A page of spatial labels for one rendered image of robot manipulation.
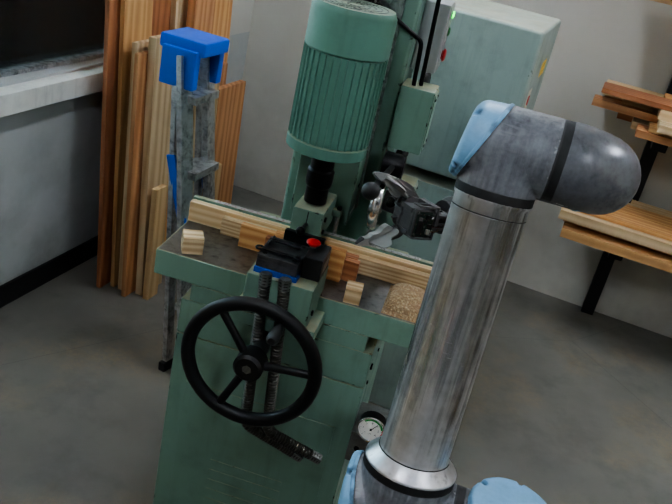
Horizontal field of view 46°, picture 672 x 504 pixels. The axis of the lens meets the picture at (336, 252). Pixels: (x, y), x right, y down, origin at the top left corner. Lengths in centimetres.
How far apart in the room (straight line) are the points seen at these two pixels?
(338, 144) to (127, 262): 175
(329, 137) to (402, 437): 67
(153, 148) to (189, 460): 144
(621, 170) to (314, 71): 70
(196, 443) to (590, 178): 120
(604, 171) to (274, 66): 329
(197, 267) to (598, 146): 93
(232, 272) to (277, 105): 268
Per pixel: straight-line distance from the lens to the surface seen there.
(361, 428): 174
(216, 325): 178
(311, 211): 172
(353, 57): 158
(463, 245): 113
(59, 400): 276
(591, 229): 362
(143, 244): 323
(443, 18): 190
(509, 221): 113
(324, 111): 162
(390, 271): 178
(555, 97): 391
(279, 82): 429
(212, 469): 200
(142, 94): 303
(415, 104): 184
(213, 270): 172
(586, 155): 111
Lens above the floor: 170
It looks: 25 degrees down
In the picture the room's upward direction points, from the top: 13 degrees clockwise
